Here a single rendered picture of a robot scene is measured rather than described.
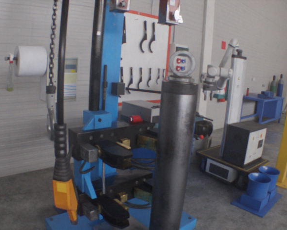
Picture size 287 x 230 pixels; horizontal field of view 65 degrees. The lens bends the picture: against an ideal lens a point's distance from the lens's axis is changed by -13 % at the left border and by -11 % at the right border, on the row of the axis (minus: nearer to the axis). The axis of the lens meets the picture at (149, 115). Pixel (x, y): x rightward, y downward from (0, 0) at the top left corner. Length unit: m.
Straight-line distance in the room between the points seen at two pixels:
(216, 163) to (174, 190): 2.09
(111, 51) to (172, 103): 0.83
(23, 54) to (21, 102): 1.37
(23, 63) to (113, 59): 0.74
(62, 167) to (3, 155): 2.70
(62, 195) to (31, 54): 1.46
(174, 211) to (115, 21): 1.47
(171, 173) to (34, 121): 2.41
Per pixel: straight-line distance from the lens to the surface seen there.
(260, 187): 3.04
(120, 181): 2.10
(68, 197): 0.92
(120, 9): 1.61
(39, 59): 2.17
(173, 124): 1.40
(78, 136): 1.72
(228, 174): 3.51
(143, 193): 2.15
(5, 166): 3.61
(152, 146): 1.95
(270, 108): 8.39
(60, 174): 0.88
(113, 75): 2.04
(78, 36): 3.67
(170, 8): 1.80
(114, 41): 2.04
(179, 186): 1.55
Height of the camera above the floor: 1.58
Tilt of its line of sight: 12 degrees down
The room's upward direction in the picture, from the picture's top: 4 degrees clockwise
